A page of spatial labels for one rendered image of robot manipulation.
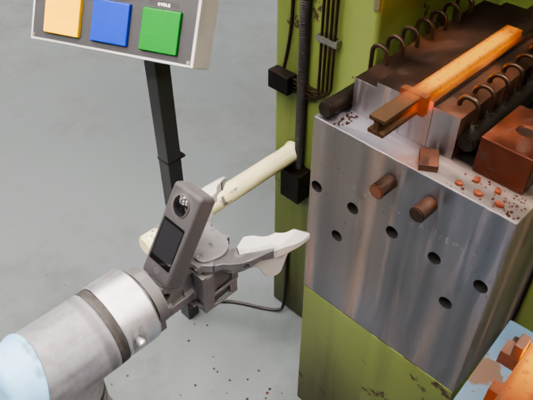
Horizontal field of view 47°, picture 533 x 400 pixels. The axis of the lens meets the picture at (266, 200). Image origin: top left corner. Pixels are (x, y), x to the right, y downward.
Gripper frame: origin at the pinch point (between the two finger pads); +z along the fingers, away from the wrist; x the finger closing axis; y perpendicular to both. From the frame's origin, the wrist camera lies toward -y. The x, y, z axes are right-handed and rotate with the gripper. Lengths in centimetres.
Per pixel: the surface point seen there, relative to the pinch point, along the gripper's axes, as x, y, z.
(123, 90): -176, 100, 85
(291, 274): -37, 83, 48
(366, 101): -9.5, 5.4, 33.6
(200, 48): -38.1, 1.6, 21.8
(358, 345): 0, 59, 28
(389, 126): 0.8, 1.0, 25.0
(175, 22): -41.4, -2.9, 19.5
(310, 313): -13, 61, 28
